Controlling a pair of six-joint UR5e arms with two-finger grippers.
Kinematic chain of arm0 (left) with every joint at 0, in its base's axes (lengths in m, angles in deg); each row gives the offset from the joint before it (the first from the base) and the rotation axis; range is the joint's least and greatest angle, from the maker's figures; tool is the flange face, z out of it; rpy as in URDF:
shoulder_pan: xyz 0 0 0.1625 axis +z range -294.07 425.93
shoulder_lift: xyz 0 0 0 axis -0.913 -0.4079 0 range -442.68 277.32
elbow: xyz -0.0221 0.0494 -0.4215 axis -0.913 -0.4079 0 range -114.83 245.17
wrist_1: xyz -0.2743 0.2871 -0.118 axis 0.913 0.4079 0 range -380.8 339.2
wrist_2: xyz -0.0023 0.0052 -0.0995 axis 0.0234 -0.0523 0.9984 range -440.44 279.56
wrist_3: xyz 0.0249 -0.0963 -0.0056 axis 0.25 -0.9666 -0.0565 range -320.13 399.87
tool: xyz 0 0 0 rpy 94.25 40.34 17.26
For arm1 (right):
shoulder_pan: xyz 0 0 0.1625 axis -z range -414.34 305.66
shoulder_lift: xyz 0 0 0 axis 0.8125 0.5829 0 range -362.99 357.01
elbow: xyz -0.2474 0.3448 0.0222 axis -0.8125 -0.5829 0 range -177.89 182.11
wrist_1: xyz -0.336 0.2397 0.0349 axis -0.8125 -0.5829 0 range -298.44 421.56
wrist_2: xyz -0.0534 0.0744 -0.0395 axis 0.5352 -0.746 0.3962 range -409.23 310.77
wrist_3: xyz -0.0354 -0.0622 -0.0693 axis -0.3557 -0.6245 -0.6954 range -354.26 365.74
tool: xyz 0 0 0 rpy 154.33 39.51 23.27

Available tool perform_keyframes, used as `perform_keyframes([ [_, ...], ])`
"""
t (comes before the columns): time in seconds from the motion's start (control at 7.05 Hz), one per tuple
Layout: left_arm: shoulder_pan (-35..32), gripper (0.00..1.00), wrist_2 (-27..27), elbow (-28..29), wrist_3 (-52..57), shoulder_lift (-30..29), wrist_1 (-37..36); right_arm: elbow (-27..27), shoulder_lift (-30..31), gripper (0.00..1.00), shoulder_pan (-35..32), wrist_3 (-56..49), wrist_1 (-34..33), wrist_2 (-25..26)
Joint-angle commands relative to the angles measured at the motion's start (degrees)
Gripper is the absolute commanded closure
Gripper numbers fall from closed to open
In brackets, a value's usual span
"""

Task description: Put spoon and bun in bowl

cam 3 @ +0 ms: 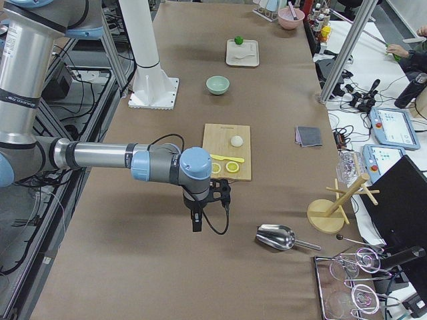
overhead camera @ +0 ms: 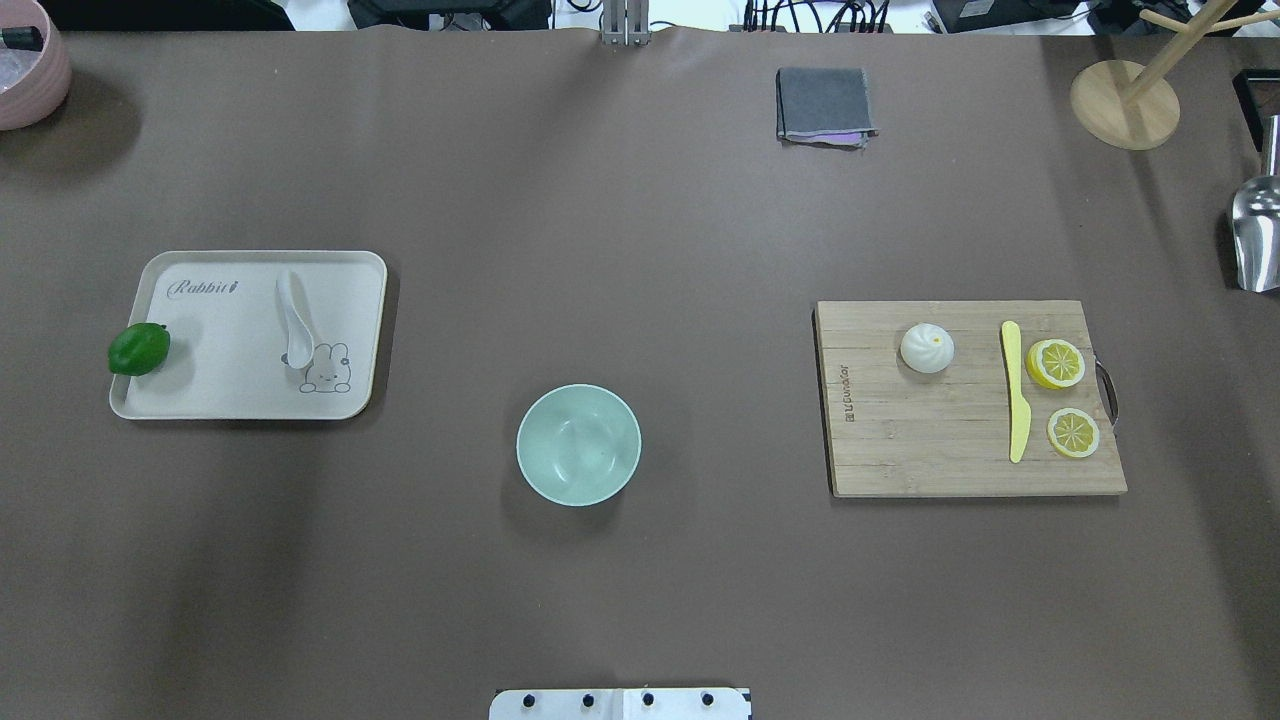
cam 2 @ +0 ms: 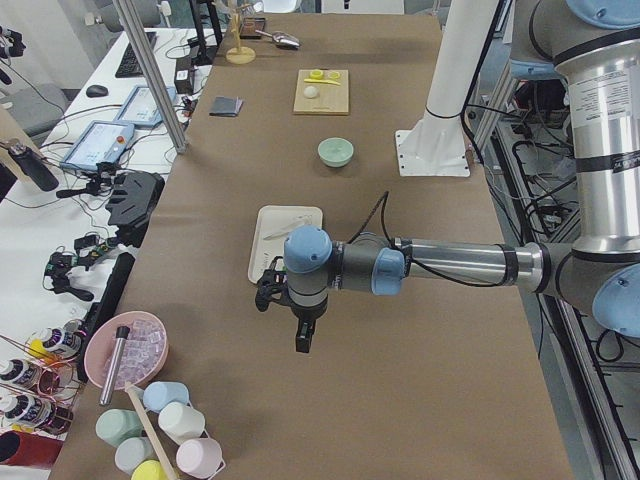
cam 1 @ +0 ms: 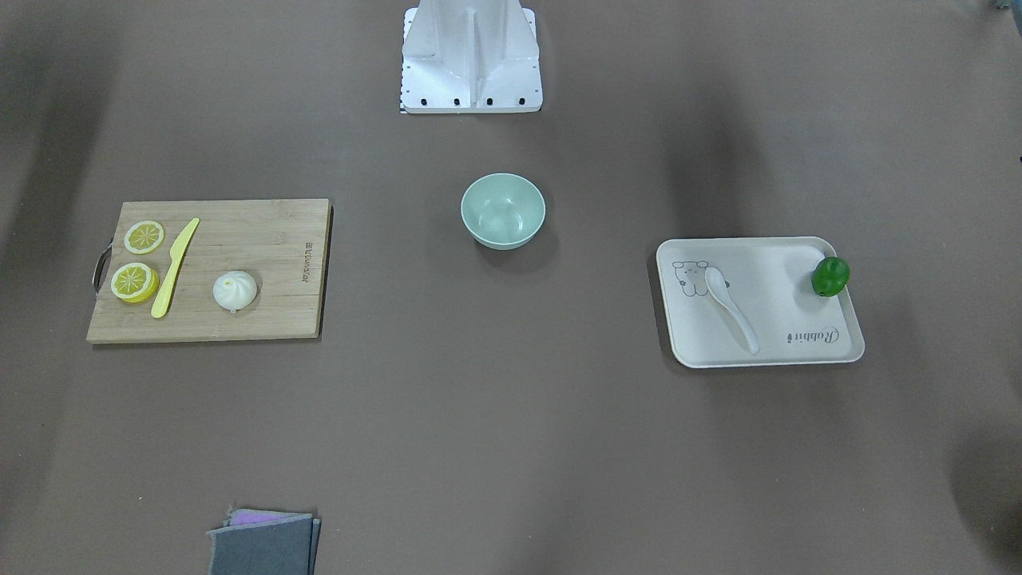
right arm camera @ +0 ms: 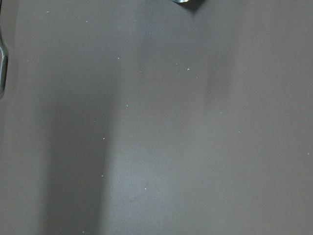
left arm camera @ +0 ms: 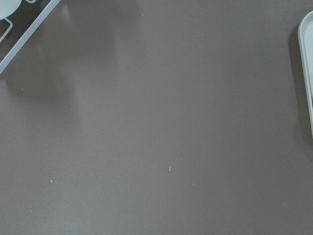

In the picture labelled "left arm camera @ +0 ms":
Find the white rabbit serving tray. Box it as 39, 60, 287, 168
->
298, 11, 313, 132

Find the pale green cup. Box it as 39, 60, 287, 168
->
0, 0, 22, 20

